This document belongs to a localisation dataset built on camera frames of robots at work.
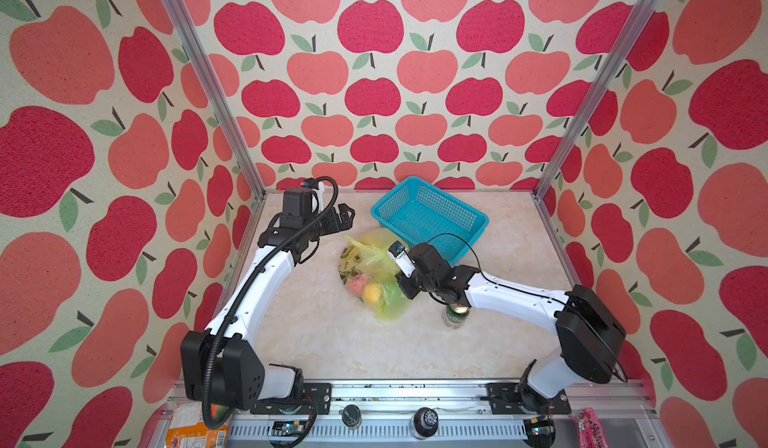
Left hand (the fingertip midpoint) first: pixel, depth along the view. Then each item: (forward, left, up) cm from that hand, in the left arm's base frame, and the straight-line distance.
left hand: (346, 215), depth 81 cm
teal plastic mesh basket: (+23, -25, -25) cm, 42 cm away
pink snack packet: (-48, -58, -24) cm, 79 cm away
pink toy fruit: (-11, -2, -19) cm, 22 cm away
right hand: (-10, -16, -14) cm, 23 cm away
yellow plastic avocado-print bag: (-9, -6, -13) cm, 17 cm away
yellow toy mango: (-13, -7, -20) cm, 25 cm away
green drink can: (-22, -30, -15) cm, 40 cm away
